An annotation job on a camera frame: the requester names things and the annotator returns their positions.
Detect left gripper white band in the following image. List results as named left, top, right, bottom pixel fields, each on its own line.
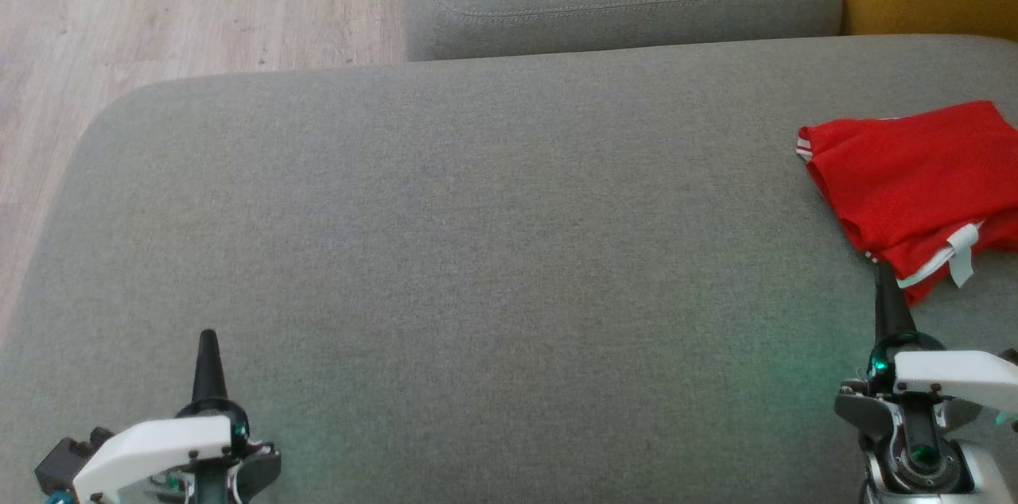
left=73, top=329, right=282, bottom=504

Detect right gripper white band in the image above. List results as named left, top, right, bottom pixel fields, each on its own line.
left=833, top=262, right=1018, bottom=496

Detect red shorts with white waistband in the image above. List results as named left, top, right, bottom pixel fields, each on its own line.
left=798, top=100, right=1018, bottom=254

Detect grey and yellow sofa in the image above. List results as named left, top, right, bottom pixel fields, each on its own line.
left=0, top=33, right=1018, bottom=504

